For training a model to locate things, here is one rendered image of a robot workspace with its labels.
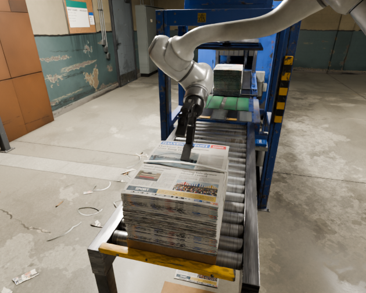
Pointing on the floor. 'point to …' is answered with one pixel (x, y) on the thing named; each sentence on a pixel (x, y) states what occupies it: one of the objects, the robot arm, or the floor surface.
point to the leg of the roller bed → (106, 282)
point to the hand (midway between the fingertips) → (182, 146)
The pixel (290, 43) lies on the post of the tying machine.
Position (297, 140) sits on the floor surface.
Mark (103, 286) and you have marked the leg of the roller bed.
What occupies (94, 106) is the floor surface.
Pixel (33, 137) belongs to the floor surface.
